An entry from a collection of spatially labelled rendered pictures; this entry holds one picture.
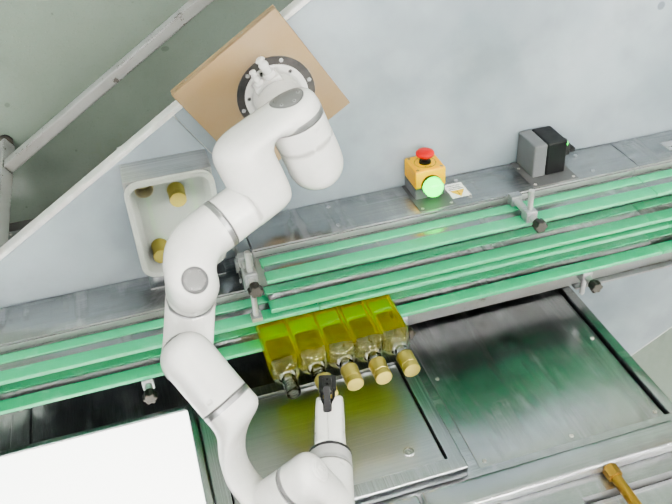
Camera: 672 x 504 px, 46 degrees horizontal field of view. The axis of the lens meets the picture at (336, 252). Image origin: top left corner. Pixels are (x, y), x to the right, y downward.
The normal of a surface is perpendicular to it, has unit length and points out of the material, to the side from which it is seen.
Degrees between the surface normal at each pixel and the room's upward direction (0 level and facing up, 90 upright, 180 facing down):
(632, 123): 0
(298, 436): 90
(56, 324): 90
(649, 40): 0
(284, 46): 0
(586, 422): 90
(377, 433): 90
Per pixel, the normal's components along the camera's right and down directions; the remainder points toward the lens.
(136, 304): -0.06, -0.81
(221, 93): 0.29, 0.54
